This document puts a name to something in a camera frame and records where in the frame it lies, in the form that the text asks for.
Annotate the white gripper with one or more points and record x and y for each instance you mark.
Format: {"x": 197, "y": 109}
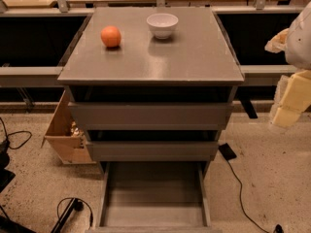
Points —
{"x": 300, "y": 46}

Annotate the brown cardboard box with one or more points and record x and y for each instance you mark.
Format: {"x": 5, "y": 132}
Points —
{"x": 69, "y": 147}

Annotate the orange ball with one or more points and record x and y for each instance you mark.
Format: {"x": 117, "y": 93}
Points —
{"x": 110, "y": 36}

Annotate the black stand with cable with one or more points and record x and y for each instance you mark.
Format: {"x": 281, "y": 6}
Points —
{"x": 74, "y": 204}

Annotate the grey metal rail frame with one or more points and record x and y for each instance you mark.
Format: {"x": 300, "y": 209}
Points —
{"x": 39, "y": 42}

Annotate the black power adapter with cable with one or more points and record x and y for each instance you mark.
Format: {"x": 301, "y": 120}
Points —
{"x": 228, "y": 154}

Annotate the grey top drawer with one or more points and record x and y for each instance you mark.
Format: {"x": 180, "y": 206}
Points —
{"x": 151, "y": 116}

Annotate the grey middle drawer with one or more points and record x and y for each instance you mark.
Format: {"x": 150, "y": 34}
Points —
{"x": 152, "y": 145}

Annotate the grey drawer cabinet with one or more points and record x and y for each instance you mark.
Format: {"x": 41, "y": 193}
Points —
{"x": 193, "y": 65}

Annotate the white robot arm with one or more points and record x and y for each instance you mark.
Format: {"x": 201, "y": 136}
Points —
{"x": 297, "y": 52}

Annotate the grey drawer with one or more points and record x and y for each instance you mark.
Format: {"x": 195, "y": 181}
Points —
{"x": 151, "y": 116}
{"x": 153, "y": 197}
{"x": 152, "y": 145}

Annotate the white ceramic bowl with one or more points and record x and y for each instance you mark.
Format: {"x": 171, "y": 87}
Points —
{"x": 162, "y": 25}

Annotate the grey bottom drawer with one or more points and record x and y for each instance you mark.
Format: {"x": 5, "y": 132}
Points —
{"x": 153, "y": 197}

